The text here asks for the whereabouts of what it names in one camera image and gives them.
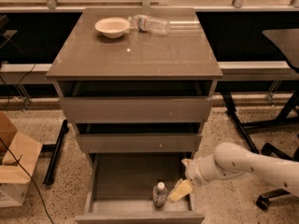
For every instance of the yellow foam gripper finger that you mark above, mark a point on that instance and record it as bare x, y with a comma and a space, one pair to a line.
183, 188

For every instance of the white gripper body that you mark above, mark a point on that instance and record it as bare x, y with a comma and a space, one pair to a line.
192, 171

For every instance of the small blue plastic bottle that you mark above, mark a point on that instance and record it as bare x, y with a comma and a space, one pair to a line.
159, 194

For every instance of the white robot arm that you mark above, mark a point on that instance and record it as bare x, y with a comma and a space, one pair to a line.
231, 161

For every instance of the bottom grey drawer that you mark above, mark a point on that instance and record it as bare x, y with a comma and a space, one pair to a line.
122, 185

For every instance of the grey drawer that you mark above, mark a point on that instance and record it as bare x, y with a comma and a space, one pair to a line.
139, 137
122, 185
140, 109

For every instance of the middle grey drawer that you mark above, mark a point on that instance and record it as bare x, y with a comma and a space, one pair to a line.
139, 137

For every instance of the grey drawer cabinet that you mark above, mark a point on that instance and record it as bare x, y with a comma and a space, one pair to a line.
180, 63

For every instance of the top grey drawer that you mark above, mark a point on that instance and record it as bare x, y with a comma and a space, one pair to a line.
140, 109

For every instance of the clear plastic water bottle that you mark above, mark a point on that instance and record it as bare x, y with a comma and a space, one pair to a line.
150, 24

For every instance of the black right table leg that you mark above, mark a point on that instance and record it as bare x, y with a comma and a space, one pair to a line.
231, 111

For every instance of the black table leg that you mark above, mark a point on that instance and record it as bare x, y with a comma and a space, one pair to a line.
54, 150
231, 111

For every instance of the black left table leg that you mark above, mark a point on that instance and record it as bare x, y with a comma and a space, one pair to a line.
54, 150

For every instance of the black office chair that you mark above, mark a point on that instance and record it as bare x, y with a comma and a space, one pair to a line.
283, 109

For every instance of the white paper bowl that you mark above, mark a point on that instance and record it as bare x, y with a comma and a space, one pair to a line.
112, 27

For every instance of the cardboard box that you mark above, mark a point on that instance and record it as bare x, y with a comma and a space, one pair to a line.
21, 153

